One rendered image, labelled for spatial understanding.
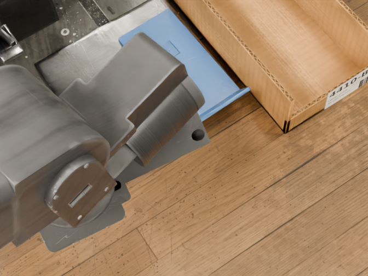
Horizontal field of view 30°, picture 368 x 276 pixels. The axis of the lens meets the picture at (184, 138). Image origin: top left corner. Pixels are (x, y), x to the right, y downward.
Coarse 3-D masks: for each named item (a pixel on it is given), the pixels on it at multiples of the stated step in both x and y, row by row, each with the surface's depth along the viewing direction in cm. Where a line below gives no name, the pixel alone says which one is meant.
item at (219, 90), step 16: (160, 16) 79; (128, 32) 78; (144, 32) 78; (160, 32) 78; (176, 32) 77; (176, 48) 76; (192, 48) 76; (192, 64) 75; (208, 64) 75; (208, 80) 74; (224, 80) 74; (208, 96) 74; (224, 96) 73; (208, 112) 70
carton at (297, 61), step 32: (192, 0) 76; (224, 0) 82; (256, 0) 81; (288, 0) 81; (320, 0) 76; (224, 32) 73; (256, 32) 79; (288, 32) 79; (320, 32) 79; (352, 32) 73; (256, 64) 70; (288, 64) 77; (320, 64) 77; (352, 64) 77; (256, 96) 75; (288, 96) 68; (320, 96) 72; (288, 128) 73
